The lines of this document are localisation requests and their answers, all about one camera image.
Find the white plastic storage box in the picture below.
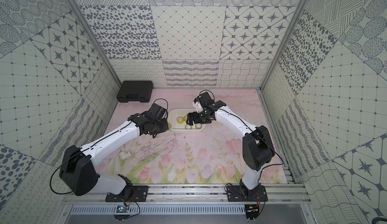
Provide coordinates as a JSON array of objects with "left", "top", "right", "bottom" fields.
[{"left": 168, "top": 109, "right": 205, "bottom": 133}]

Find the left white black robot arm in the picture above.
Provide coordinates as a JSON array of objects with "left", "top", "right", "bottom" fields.
[{"left": 57, "top": 103, "right": 169, "bottom": 201}]

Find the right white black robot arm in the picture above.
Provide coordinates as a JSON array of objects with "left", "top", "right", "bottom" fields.
[{"left": 186, "top": 90, "right": 276, "bottom": 191}]

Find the black plastic tool case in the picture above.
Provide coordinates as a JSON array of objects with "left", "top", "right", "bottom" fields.
[{"left": 117, "top": 81, "right": 153, "bottom": 103}]

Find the small white object on table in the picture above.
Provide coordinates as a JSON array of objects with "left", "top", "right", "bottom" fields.
[{"left": 119, "top": 151, "right": 132, "bottom": 160}]

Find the left green circuit board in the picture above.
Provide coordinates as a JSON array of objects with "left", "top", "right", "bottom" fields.
[{"left": 116, "top": 205, "right": 128, "bottom": 214}]

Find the right controller board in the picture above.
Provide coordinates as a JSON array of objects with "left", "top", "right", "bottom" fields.
[{"left": 244, "top": 205, "right": 260, "bottom": 221}]

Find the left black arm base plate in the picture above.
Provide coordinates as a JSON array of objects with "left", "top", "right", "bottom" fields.
[{"left": 105, "top": 185, "right": 149, "bottom": 202}]

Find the aluminium mounting rail frame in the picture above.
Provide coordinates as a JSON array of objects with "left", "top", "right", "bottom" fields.
[{"left": 61, "top": 184, "right": 311, "bottom": 205}]

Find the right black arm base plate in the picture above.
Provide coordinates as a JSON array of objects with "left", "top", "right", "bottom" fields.
[{"left": 225, "top": 185, "right": 268, "bottom": 202}]

